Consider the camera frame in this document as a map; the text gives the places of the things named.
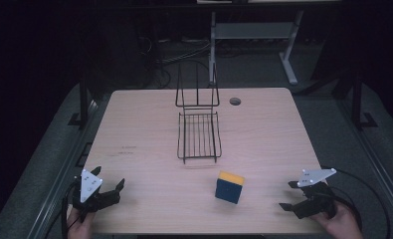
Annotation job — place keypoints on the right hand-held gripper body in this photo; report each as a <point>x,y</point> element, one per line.
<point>313,195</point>

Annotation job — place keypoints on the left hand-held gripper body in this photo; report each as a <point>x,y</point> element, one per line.
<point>90,186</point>

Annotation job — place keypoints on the person's right hand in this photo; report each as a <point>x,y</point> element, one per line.
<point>341,224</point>

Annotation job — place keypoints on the person's left hand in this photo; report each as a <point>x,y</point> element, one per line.
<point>79,225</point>

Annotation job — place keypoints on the blue box with yellow top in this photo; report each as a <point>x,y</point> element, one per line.
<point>230,190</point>

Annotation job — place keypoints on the round table grommet hole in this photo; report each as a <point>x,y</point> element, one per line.
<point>235,101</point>

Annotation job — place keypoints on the aluminium frame rail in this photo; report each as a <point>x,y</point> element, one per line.
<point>61,172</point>
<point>373,152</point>

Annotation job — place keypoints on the black metal post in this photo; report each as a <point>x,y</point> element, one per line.
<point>357,99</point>
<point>83,99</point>

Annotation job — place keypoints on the grey metal desk frame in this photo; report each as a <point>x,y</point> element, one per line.
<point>250,30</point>

